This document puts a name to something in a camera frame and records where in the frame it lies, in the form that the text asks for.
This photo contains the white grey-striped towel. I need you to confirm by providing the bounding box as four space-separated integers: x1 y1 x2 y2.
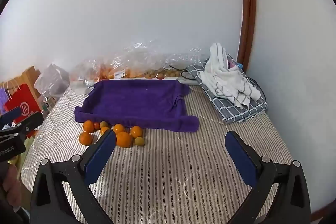
197 42 261 109

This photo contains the brown wooden door frame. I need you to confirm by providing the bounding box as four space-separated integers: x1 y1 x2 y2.
238 0 257 71

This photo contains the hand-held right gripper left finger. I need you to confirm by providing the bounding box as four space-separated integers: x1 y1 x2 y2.
30 130 117 224

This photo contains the person's left hand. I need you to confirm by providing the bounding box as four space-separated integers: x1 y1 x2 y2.
0 164 22 207

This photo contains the large mandarin orange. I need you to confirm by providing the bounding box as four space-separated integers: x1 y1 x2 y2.
115 132 133 148

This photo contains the red paper bag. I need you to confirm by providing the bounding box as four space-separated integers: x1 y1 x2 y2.
3 77 43 122

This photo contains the clear water bottle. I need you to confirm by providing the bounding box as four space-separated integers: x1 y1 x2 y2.
41 91 54 112

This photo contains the black cable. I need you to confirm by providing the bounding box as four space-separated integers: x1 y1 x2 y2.
168 65 200 83

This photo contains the purple bag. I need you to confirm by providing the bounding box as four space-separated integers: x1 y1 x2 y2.
0 90 12 110

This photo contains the clear bag of brown fruit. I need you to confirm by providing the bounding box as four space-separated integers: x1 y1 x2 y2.
113 40 209 80

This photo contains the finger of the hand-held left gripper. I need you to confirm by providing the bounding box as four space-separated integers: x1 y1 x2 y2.
0 107 22 125
12 112 44 138

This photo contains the grey plastic bag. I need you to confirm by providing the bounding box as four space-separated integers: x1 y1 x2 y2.
34 63 71 98

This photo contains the clear plastic bag of oranges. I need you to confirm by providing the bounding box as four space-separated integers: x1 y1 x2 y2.
70 52 147 81

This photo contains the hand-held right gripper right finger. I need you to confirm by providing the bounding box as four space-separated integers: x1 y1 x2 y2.
224 130 311 224

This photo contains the pink and blue packet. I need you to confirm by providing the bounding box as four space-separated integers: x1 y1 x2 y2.
228 59 244 70

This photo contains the purple towel covered tray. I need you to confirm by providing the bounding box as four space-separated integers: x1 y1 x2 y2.
74 79 200 133

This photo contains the grey checked cloth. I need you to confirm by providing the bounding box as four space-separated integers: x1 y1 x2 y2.
186 54 268 124

